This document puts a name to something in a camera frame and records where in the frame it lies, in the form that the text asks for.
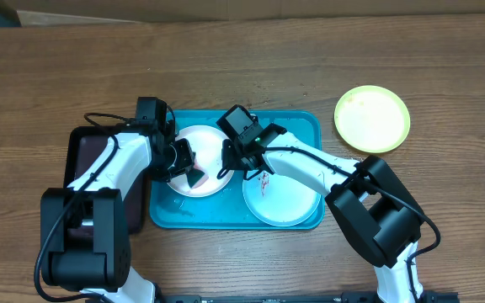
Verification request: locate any green and pink sponge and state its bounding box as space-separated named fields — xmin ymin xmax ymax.
xmin=186 ymin=166 xmax=208 ymax=189

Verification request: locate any white plate with red stain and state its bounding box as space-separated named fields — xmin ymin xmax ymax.
xmin=168 ymin=125 xmax=233 ymax=198

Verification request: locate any yellow-green plate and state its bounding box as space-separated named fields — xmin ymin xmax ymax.
xmin=333 ymin=85 xmax=411 ymax=154

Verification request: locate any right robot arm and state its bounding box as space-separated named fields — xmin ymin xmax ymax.
xmin=216 ymin=104 xmax=441 ymax=302

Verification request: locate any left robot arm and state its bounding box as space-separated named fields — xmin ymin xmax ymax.
xmin=34 ymin=97 xmax=195 ymax=302

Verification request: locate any black rectangular water tray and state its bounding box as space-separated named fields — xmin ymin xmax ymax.
xmin=63 ymin=126 xmax=148 ymax=235

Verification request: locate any light blue plate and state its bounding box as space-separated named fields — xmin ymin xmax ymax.
xmin=242 ymin=172 xmax=321 ymax=227

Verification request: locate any cardboard box at back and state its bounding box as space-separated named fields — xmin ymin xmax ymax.
xmin=7 ymin=0 xmax=485 ymax=22

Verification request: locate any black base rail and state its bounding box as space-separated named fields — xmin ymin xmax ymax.
xmin=157 ymin=290 xmax=461 ymax=303

